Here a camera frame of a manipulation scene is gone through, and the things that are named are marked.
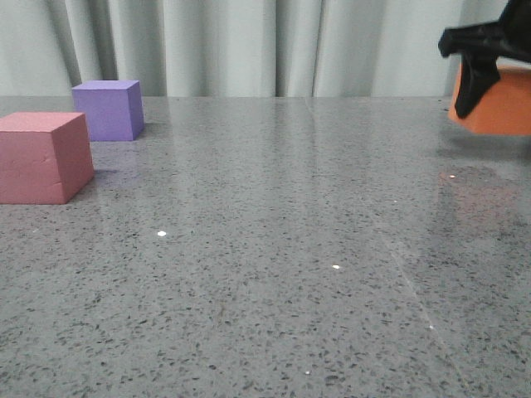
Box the pale green curtain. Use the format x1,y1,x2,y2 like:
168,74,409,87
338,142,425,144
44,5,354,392
1,1,504,97

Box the pink foam cube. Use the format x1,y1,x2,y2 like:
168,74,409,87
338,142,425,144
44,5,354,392
1,112,95,205

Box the purple foam cube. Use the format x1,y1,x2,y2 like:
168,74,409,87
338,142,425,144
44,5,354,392
72,80,144,141

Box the orange foam cube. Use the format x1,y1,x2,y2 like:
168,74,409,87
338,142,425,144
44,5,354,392
448,66,531,136

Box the black gripper, first arm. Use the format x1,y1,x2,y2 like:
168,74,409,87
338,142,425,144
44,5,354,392
438,0,530,118

